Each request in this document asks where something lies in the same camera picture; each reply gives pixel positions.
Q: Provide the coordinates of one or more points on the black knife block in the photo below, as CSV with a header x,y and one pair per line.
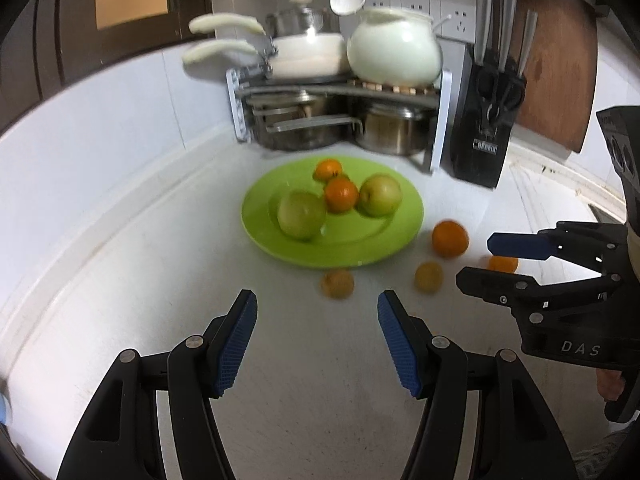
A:
x,y
480,150

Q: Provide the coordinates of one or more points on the wooden trivet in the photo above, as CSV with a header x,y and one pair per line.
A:
x,y
390,88

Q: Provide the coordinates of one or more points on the large yellow-green apple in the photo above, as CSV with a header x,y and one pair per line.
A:
x,y
381,195

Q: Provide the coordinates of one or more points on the orange mandarin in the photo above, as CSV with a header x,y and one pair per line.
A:
x,y
502,264
341,196
450,238

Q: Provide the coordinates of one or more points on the black kitchen scissors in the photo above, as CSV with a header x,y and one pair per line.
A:
x,y
495,95

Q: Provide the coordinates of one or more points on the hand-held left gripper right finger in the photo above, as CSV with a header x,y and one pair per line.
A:
x,y
400,345

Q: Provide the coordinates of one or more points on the steel stock pot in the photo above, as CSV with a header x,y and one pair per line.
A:
x,y
395,130

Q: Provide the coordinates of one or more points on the white saucepan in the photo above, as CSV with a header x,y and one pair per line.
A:
x,y
305,66
225,22

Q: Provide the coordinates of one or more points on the person's right hand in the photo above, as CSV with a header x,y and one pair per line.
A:
x,y
610,385

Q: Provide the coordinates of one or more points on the green plate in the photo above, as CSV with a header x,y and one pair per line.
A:
x,y
360,240

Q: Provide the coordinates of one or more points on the white wall socket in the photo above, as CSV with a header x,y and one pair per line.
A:
x,y
400,2
460,16

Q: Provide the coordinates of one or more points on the wooden cutting board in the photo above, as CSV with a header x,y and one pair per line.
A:
x,y
555,50

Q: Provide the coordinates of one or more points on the grey patterned cloth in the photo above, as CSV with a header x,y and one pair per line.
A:
x,y
605,460

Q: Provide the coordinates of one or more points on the large green apple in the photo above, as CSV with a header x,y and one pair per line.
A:
x,y
301,214

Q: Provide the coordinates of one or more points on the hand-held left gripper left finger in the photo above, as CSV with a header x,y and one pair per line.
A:
x,y
235,345

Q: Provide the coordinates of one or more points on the mandarin with green stem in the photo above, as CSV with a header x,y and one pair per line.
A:
x,y
327,170

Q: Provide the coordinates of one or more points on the grey pot rack shelf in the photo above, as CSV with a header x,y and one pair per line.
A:
x,y
237,105

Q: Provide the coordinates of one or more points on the small tan round fruit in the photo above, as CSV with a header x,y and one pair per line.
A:
x,y
429,276
338,283

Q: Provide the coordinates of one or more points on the dark wooden window frame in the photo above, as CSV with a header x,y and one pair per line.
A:
x,y
75,50

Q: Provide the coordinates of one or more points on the white ceramic pot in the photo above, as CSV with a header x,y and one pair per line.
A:
x,y
395,47

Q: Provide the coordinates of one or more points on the steel pot with knob lid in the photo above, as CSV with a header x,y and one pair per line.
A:
x,y
300,17

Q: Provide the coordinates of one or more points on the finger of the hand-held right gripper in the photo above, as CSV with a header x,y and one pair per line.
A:
x,y
490,285
517,246

